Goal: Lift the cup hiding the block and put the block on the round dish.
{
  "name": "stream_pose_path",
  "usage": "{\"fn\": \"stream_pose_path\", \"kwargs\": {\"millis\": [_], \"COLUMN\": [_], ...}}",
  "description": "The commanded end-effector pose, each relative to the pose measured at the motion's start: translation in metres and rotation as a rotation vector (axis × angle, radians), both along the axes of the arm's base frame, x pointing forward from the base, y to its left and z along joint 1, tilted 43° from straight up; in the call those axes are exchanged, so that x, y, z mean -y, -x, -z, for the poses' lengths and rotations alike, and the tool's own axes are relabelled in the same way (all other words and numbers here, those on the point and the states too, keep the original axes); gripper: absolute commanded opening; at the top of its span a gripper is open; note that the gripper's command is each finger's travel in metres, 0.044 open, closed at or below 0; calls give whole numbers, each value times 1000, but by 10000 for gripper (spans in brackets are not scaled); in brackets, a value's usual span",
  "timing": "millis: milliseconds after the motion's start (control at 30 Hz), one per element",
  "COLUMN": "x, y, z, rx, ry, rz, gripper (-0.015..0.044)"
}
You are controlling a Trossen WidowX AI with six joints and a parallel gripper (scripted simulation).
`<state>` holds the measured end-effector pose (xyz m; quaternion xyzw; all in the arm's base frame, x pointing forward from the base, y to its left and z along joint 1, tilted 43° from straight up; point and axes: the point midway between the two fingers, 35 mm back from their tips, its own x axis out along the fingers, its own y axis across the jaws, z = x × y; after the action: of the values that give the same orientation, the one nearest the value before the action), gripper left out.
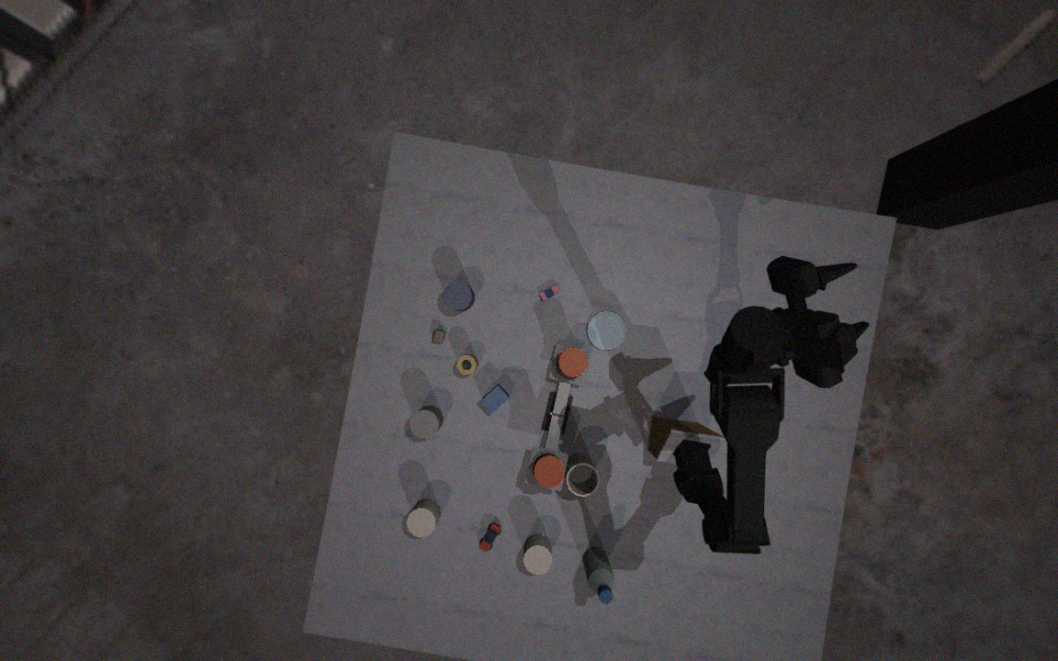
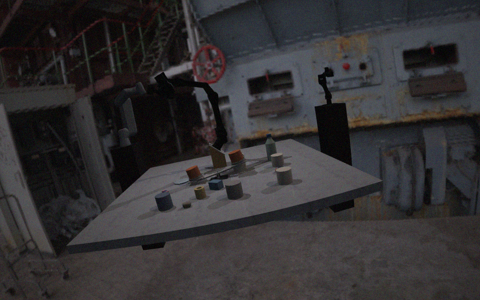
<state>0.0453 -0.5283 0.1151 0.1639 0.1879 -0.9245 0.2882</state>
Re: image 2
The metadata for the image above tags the yellow hollow cylinder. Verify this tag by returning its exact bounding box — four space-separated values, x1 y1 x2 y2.
194 186 207 200

